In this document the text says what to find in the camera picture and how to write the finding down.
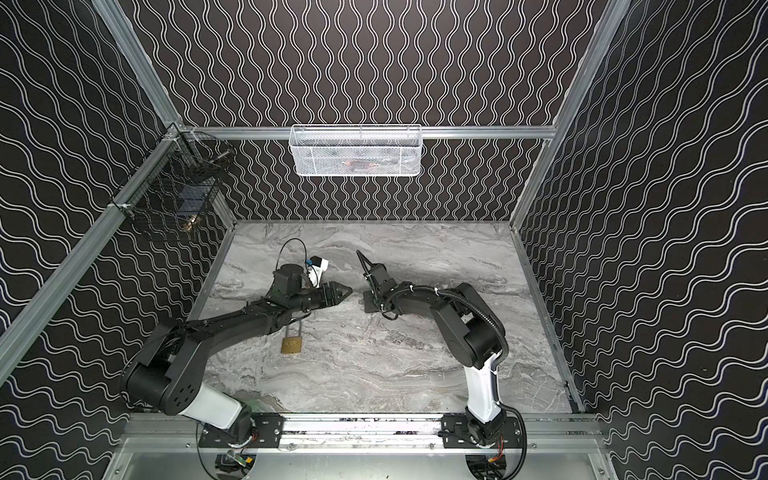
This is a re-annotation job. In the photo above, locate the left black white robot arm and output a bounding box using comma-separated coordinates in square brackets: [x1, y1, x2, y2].
[120, 264, 353, 445]

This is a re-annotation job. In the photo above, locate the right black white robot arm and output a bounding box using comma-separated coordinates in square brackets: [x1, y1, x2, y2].
[356, 251, 509, 447]

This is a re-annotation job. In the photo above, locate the large brass padlock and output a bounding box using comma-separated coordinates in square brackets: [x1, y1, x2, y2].
[280, 320, 303, 355]

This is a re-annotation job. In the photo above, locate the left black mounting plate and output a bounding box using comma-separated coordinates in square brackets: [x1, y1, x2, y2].
[197, 413, 285, 448]

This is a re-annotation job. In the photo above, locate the black mounting plate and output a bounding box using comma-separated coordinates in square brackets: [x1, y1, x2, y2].
[437, 412, 523, 449]
[197, 413, 285, 448]

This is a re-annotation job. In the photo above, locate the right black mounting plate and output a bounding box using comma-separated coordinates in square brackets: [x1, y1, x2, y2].
[437, 412, 523, 449]

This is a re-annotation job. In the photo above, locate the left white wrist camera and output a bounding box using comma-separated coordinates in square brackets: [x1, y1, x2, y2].
[305, 256, 329, 288]

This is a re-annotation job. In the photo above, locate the white mesh wall basket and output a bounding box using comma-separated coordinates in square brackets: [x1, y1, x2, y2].
[288, 124, 424, 177]

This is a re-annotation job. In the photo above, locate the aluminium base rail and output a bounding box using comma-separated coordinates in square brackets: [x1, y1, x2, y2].
[120, 413, 603, 455]

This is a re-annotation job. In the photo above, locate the black wire wall basket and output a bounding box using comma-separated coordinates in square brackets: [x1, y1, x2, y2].
[121, 131, 236, 244]

